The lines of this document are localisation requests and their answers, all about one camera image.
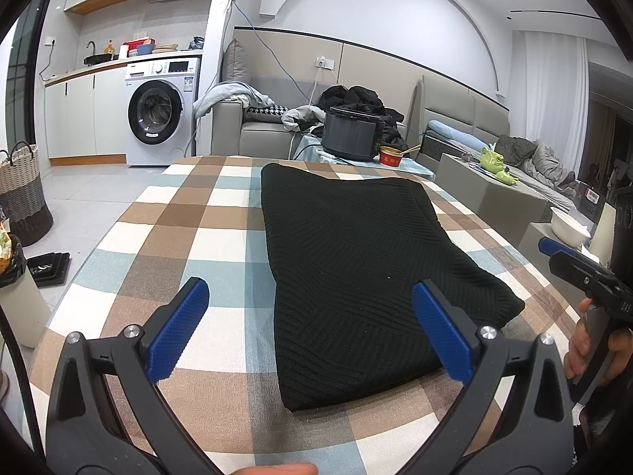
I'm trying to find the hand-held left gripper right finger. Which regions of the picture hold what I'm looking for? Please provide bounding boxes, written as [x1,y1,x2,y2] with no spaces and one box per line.
[411,278,577,475]

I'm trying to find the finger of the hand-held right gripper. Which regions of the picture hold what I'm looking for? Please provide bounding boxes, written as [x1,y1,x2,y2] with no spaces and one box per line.
[538,236,594,260]

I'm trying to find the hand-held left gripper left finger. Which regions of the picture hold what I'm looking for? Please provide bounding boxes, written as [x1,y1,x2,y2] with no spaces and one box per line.
[44,276,218,475]

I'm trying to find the black knit sweater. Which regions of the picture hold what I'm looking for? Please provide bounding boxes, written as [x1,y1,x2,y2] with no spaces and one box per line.
[260,163,526,412]

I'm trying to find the person's right hand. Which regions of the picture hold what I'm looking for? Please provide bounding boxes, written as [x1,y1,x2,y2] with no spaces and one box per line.
[564,297,633,382]

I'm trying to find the person's left hand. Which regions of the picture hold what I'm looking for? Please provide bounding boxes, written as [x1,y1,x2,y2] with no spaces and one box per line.
[236,462,320,475]

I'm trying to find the white bowl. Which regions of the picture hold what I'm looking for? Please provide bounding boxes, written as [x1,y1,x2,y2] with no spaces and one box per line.
[550,207,591,248]

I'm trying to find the grey upholstered bed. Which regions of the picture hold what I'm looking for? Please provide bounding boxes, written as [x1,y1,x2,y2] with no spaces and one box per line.
[406,75,594,248]

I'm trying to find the grey bed blanket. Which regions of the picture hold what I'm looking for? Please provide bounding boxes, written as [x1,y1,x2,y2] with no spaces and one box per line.
[495,135,582,199]

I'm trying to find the checkered tablecloth table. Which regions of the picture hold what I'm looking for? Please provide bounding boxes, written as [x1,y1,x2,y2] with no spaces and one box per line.
[30,155,589,475]

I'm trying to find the green plush toy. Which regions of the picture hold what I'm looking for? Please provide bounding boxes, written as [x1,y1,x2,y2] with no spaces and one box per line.
[479,146,520,186]

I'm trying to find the black tray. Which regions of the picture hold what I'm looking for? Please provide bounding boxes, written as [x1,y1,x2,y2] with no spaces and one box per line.
[26,252,71,287]

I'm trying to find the blue pillow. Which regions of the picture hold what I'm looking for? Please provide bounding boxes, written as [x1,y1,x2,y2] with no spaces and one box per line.
[428,120,490,152]

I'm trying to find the beige trash bin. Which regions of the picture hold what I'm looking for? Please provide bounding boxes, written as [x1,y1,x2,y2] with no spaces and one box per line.
[0,222,53,350]

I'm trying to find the white curtain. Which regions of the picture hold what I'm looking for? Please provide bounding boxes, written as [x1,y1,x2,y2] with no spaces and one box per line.
[524,25,591,124]

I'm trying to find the grey sofa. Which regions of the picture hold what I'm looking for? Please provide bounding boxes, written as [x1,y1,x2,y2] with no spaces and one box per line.
[212,38,347,159]

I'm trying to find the woven laundry basket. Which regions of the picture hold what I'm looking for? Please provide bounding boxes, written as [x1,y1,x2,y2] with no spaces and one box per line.
[0,141,54,247]

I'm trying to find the black cooker pot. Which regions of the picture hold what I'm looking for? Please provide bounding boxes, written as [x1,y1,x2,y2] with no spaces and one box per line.
[321,106,383,162]

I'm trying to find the white washing machine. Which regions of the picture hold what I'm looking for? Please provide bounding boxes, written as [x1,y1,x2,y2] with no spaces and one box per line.
[123,57,203,168]

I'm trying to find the teal cloth side table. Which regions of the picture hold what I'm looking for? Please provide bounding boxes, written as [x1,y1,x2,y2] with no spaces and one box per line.
[291,133,437,182]

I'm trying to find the white kitchen cabinets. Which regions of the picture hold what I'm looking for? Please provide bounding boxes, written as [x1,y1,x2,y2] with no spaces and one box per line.
[44,66,130,163]

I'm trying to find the houndstooth pillow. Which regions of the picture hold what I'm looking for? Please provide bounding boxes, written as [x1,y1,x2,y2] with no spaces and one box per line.
[246,103,292,117]

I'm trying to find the light blue cloth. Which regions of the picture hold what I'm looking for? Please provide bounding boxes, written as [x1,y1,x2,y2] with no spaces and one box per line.
[193,82,273,117]

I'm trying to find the white grey jacket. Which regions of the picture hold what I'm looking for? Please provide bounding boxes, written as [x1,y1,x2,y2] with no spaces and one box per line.
[282,105,330,134]

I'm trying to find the black framed glass door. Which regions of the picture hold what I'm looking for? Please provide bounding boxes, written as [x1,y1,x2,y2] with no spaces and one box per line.
[0,0,55,154]

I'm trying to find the black cable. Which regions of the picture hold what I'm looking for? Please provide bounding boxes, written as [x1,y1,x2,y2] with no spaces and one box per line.
[0,302,47,461]

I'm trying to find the blue cable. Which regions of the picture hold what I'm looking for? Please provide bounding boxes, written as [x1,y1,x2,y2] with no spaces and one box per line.
[175,0,317,107]

